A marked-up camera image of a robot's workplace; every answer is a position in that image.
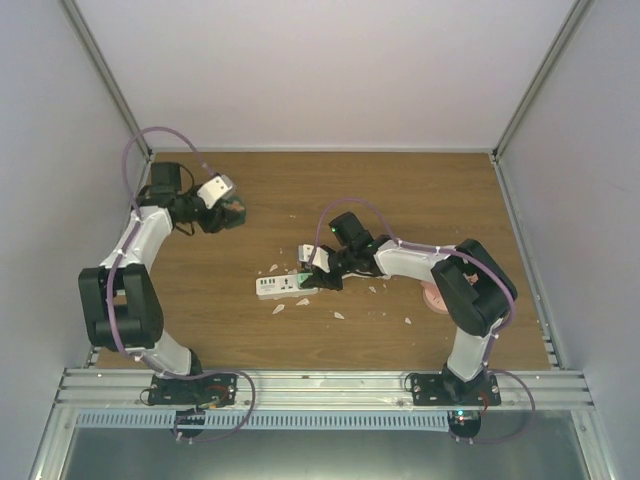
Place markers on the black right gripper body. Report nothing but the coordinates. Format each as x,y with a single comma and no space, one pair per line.
327,281

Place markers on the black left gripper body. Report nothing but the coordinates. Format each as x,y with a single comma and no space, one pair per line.
210,225

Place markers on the dark green cube plug adapter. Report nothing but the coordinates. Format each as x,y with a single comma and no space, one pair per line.
234,212

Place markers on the white power strip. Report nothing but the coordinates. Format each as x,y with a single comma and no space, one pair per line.
280,287

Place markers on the light green plug adapter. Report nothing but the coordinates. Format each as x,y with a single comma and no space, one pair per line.
302,277

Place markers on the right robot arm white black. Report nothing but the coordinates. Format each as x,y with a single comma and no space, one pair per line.
464,280

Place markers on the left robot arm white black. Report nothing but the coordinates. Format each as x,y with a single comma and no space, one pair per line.
121,308

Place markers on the pink round socket tower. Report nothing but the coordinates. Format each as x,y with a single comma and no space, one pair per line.
433,298

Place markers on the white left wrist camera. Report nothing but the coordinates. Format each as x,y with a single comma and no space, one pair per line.
217,188

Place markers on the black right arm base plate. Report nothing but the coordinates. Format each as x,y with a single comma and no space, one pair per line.
446,389

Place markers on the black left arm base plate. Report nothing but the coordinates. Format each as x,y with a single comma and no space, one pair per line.
211,392

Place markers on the aluminium front rail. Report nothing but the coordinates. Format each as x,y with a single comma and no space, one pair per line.
328,390

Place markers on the slotted grey cable duct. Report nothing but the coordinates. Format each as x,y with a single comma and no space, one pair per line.
277,420

